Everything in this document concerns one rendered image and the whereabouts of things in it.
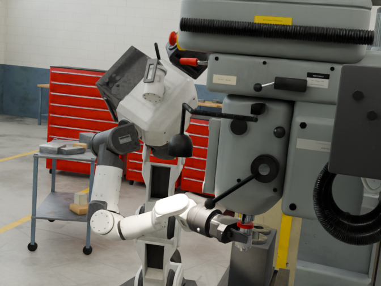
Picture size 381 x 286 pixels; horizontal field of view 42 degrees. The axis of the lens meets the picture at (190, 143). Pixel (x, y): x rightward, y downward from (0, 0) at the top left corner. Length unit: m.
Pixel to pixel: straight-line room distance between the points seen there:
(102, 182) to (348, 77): 0.94
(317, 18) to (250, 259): 0.82
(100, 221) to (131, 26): 9.81
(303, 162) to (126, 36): 10.20
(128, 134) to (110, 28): 9.85
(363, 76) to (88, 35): 10.89
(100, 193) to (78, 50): 10.26
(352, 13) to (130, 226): 0.90
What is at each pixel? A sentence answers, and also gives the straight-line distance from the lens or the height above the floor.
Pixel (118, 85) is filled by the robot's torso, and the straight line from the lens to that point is 1.77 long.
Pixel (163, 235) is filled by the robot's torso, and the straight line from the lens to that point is 2.14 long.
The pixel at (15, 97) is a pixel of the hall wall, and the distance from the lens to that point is 12.75.
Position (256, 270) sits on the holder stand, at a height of 1.05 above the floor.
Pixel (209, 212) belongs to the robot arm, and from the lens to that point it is 1.48.
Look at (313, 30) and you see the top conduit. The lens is 1.20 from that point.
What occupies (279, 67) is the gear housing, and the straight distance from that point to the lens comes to 1.24.
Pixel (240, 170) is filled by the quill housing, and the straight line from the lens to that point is 1.31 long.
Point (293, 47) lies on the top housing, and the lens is 1.23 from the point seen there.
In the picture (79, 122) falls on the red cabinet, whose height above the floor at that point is 0.76.
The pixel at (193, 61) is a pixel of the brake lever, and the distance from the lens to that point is 1.50.
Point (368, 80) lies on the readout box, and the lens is 0.99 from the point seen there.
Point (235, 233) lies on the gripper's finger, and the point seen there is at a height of 1.24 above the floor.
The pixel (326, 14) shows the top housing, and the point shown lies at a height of 1.84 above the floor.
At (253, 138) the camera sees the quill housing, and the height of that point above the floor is 1.52.
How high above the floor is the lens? 1.71
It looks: 9 degrees down
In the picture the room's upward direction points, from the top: 5 degrees clockwise
